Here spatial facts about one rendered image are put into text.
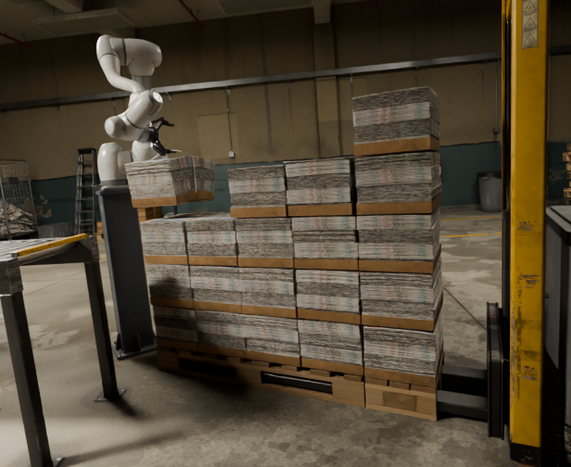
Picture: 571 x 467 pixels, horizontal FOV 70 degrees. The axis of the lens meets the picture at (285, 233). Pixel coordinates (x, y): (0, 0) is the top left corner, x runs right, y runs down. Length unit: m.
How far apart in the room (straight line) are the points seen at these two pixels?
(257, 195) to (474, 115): 7.60
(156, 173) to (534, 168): 1.61
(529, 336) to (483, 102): 7.93
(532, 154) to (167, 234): 1.61
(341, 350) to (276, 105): 7.32
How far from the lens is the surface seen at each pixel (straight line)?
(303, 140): 8.64
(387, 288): 1.69
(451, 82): 9.10
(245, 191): 1.86
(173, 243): 2.14
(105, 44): 2.50
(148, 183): 2.20
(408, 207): 1.61
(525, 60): 1.42
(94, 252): 2.10
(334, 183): 1.68
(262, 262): 1.86
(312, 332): 1.86
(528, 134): 1.40
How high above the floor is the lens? 1.02
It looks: 8 degrees down
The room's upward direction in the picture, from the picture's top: 4 degrees counter-clockwise
